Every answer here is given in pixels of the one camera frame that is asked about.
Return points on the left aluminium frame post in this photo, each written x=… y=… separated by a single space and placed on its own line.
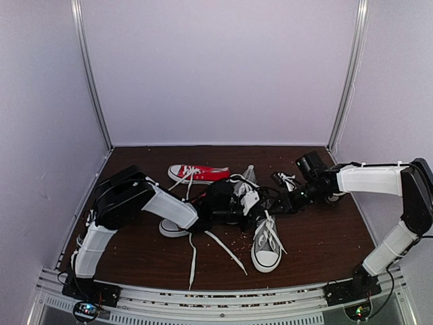
x=79 y=23

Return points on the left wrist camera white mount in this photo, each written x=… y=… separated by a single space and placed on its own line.
x=249 y=200

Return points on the grey sneaker with laces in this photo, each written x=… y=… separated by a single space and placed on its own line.
x=243 y=183

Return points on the right aluminium frame post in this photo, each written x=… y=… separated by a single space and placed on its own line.
x=348 y=89

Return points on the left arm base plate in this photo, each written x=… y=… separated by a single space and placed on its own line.
x=94 y=292

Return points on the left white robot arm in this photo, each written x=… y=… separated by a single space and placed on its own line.
x=121 y=198

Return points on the aluminium frame post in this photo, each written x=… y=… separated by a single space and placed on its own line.
x=348 y=89
x=79 y=23

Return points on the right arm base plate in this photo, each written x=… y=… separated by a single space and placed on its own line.
x=337 y=293

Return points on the front aluminium rail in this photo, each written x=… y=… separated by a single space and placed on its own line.
x=292 y=305

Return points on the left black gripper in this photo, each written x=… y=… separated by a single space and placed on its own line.
x=252 y=219

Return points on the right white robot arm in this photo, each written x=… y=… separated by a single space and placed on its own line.
x=412 y=181

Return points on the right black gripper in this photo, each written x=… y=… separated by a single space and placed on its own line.
x=287 y=205

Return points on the back red sneaker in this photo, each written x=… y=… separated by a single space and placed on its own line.
x=195 y=175

